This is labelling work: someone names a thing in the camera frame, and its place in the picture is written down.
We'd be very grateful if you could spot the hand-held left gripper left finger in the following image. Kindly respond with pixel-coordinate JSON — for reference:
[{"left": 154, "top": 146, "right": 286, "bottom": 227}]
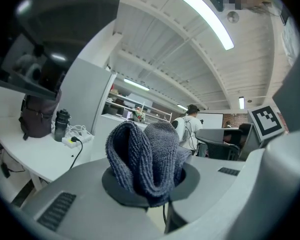
[{"left": 22, "top": 157, "right": 166, "bottom": 240}]

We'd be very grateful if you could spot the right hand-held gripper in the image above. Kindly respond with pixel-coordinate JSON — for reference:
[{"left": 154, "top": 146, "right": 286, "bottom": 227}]
[{"left": 195, "top": 105, "right": 284, "bottom": 161}]

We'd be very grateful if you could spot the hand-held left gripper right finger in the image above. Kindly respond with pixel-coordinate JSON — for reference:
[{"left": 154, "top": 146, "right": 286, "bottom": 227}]
[{"left": 164, "top": 156, "right": 247, "bottom": 236}]

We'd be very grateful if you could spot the dark blue cleaning cloth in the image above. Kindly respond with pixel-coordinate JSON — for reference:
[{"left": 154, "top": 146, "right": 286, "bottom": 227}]
[{"left": 104, "top": 120, "right": 193, "bottom": 208}]

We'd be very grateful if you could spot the black mesh office chair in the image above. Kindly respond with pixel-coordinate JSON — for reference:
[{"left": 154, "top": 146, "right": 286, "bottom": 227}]
[{"left": 205, "top": 139, "right": 241, "bottom": 162}]

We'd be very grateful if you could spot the white power strip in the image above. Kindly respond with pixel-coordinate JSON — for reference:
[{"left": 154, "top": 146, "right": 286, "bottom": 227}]
[{"left": 61, "top": 130, "right": 95, "bottom": 150}]

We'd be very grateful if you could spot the black bottle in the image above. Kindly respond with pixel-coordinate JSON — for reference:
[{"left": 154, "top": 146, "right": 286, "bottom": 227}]
[{"left": 53, "top": 108, "right": 72, "bottom": 143}]

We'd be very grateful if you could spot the white shelving rack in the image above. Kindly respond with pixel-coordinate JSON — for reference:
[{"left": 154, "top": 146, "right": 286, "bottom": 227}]
[{"left": 103, "top": 88, "right": 174, "bottom": 124}]

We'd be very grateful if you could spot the dark backpack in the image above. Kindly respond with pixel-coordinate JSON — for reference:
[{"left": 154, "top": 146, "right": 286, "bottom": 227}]
[{"left": 18, "top": 88, "right": 63, "bottom": 142}]

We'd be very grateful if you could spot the round ceiling sensor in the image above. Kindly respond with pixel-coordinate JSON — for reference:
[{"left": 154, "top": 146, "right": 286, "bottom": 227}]
[{"left": 226, "top": 10, "right": 240, "bottom": 24}]

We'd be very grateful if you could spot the large black monitor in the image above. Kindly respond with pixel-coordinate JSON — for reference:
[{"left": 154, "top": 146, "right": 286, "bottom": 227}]
[{"left": 0, "top": 0, "right": 125, "bottom": 101}]

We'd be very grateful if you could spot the black plug cable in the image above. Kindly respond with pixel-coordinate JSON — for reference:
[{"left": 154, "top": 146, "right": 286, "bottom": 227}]
[{"left": 68, "top": 135, "right": 84, "bottom": 170}]

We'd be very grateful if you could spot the white cable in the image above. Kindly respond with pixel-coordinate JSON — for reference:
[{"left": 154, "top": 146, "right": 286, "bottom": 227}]
[{"left": 66, "top": 124, "right": 89, "bottom": 136}]

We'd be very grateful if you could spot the black wall adapter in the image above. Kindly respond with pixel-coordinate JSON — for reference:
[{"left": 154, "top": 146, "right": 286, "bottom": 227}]
[{"left": 0, "top": 162, "right": 11, "bottom": 179}]

